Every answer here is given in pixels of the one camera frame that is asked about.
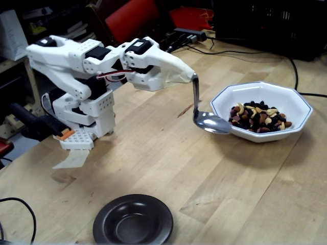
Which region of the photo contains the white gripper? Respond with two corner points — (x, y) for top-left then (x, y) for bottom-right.
(120, 36), (196, 92)

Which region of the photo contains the bent metal spoon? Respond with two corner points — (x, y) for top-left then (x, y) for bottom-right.
(191, 72), (232, 135)

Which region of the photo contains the nut and raisin mix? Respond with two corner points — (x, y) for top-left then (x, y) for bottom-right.
(229, 101), (293, 134)

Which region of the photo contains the white octagonal bowl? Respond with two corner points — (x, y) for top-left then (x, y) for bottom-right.
(209, 81), (314, 143)

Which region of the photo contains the dark brown plate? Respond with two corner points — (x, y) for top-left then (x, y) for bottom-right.
(92, 193), (174, 245)

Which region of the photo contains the beige masking tape wrap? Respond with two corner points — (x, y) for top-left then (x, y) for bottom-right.
(160, 51), (196, 90)

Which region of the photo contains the black multi-port hub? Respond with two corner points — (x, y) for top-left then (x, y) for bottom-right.
(166, 27), (208, 44)

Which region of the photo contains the red upholstered seat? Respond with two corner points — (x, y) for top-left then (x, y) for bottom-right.
(170, 7), (214, 31)

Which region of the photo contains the stacked books pile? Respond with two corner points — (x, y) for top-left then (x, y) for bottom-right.
(50, 21), (97, 43)

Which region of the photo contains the black plastic crate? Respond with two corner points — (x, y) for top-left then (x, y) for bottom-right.
(213, 0), (327, 62)

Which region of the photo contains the light wooden shelf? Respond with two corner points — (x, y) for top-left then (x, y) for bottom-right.
(0, 56), (43, 117)

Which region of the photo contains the small yellow box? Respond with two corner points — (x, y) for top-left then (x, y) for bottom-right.
(29, 21), (46, 35)

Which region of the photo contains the black clamp with orange trigger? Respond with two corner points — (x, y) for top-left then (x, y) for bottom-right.
(10, 103), (75, 140)

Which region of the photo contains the white cardboard box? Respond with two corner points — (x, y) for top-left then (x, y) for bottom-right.
(0, 9), (32, 61)

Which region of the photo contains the cream plastic device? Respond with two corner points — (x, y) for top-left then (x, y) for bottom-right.
(0, 113), (28, 140)

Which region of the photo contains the small red padded stool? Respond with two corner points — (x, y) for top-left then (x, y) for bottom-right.
(0, 139), (15, 156)

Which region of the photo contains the red chair with wooden frame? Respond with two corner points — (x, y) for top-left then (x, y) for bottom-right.
(85, 0), (167, 52)

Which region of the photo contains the black power cable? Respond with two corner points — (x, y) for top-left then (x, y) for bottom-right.
(188, 43), (327, 98)

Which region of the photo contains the thin black cable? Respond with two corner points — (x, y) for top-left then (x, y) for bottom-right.
(0, 197), (37, 245)

